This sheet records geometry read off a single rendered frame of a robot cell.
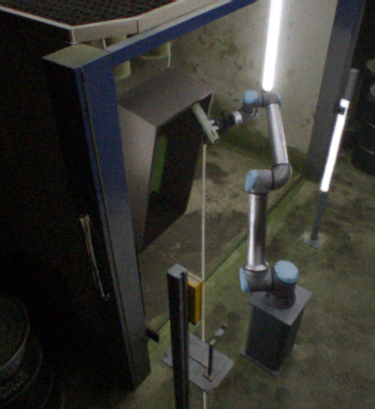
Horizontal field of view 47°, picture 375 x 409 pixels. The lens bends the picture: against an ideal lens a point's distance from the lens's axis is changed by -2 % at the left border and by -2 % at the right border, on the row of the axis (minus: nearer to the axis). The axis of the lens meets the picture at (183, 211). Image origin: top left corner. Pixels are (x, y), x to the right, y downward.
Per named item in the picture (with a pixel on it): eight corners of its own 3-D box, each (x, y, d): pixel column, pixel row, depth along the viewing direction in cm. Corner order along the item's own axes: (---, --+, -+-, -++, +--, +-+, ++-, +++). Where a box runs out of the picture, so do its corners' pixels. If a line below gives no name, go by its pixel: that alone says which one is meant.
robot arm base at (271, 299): (300, 294, 278) (303, 285, 272) (286, 314, 267) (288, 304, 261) (275, 280, 287) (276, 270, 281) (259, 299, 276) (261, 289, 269)
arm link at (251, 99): (261, 89, 270) (258, 101, 281) (243, 89, 270) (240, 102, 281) (263, 99, 266) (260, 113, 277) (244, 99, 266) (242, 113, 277)
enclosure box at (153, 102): (105, 229, 342) (109, 99, 254) (153, 190, 378) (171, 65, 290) (139, 254, 331) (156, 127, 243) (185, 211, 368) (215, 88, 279)
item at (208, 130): (216, 155, 286) (220, 136, 265) (210, 158, 285) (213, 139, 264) (184, 101, 304) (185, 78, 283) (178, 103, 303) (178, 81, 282)
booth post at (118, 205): (134, 391, 297) (74, 68, 146) (115, 376, 306) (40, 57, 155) (151, 372, 308) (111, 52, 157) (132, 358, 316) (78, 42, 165)
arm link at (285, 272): (296, 297, 265) (302, 277, 253) (269, 298, 265) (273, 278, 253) (292, 277, 276) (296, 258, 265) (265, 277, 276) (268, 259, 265)
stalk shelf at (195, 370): (161, 361, 230) (161, 359, 229) (187, 331, 243) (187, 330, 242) (208, 394, 216) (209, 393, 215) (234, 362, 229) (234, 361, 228)
